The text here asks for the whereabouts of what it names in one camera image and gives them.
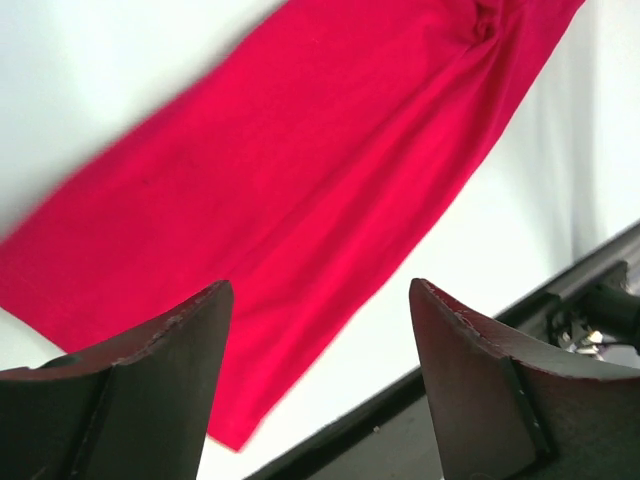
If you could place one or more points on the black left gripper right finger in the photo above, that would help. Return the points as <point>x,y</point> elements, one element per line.
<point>507,406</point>

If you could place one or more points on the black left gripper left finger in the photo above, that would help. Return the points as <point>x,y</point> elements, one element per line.
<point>136,406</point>

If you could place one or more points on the crimson red t-shirt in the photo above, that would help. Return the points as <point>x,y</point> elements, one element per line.
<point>303,169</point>

